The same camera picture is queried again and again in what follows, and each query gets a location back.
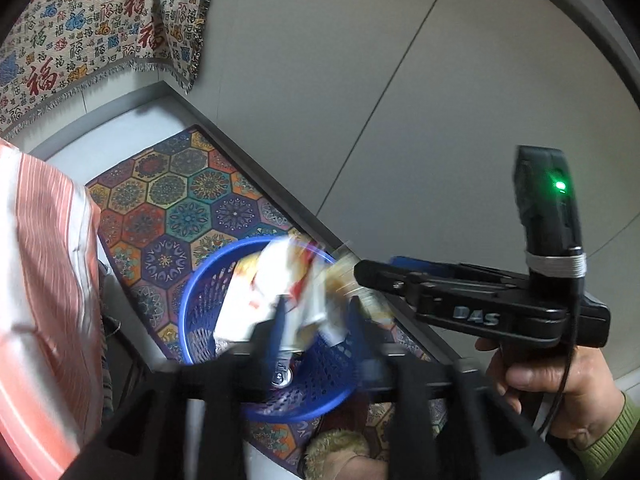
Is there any orange striped tablecloth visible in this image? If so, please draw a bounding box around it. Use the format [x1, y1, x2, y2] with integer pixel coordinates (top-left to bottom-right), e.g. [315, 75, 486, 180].
[1, 142, 104, 479]

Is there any patterned Chinese character cloth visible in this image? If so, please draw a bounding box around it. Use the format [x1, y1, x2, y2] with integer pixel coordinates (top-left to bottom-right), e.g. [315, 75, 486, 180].
[1, 0, 210, 140]

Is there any green sleeve forearm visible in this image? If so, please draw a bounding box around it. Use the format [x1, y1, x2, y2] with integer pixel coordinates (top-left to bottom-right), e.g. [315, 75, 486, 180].
[570, 394, 639, 479]

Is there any white green milk carton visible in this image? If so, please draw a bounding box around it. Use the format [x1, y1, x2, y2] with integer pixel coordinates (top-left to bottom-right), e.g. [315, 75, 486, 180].
[213, 236, 347, 354]

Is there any blue plastic trash basket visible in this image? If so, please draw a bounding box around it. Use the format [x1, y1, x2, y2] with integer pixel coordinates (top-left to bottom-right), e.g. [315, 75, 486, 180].
[179, 236, 357, 424]

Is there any black cable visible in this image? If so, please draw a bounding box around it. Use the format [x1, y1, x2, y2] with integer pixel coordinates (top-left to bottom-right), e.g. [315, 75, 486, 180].
[534, 246, 586, 436]

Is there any colourful hexagon floor mat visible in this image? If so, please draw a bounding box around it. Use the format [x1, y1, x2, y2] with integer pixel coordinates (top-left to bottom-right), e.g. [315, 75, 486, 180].
[84, 127, 452, 478]

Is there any fuzzy tan slipper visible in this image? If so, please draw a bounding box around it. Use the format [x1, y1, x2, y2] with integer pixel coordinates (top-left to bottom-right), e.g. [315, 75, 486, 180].
[303, 429, 388, 480]

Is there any white kitchen cabinet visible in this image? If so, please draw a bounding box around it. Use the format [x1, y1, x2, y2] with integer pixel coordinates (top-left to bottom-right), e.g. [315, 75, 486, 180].
[189, 0, 639, 376]

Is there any person's right hand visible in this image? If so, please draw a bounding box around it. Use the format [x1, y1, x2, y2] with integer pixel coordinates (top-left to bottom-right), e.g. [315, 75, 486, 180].
[475, 338, 625, 450]

